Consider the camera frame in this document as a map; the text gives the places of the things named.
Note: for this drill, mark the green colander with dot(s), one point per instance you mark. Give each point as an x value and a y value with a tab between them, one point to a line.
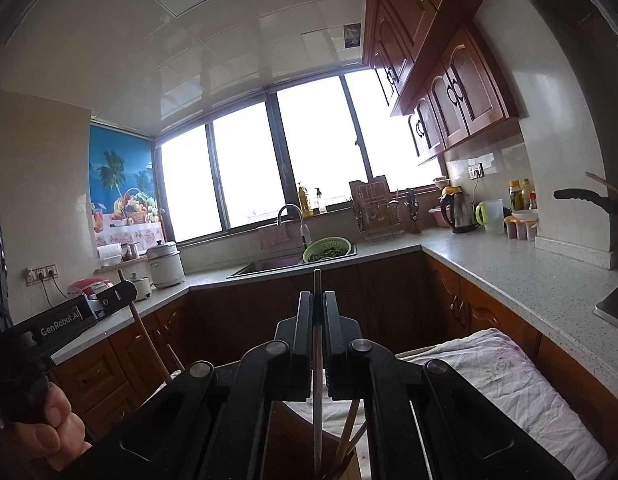
327	248

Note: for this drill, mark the floral white tablecloth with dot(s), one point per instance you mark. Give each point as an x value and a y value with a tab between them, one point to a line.
501	371

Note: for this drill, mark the red white rice cooker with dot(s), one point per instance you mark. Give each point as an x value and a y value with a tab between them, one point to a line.
89	287

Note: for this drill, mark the small white pot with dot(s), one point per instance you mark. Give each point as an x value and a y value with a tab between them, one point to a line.
143	286

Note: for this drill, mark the black wok with lid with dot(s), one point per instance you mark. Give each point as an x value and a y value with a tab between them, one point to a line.
608	204

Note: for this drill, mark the upper wooden wall cabinets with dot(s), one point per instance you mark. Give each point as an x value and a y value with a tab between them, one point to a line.
436	70

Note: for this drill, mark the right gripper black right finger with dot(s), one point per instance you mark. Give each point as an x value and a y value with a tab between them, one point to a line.
425	421

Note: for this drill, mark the light bamboo chopstick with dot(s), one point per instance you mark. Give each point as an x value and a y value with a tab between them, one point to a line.
158	362

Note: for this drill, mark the fruit poster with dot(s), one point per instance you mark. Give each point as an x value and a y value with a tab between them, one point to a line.
123	196

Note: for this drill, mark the dish drying rack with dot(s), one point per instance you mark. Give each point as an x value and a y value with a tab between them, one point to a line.
375	209

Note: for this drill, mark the steel electric kettle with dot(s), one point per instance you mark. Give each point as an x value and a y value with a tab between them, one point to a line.
457	210

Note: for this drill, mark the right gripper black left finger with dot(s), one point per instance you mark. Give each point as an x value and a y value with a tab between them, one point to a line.
211	422

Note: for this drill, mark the green white pitcher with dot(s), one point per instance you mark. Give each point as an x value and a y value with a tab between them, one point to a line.
489	214

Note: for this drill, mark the left hand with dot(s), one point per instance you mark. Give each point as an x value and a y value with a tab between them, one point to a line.
57	441

